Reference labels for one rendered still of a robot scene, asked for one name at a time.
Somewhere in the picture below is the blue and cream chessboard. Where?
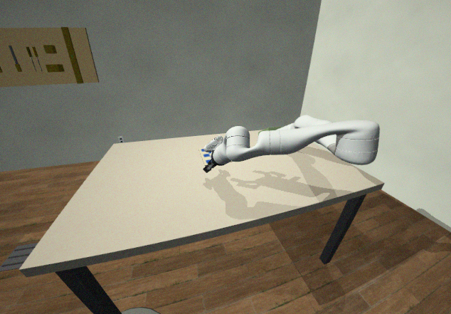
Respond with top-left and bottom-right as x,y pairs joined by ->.
198,148 -> 211,166

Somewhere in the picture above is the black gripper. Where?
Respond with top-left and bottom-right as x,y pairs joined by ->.
203,152 -> 224,173

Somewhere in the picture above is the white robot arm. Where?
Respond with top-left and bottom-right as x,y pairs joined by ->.
204,115 -> 380,165

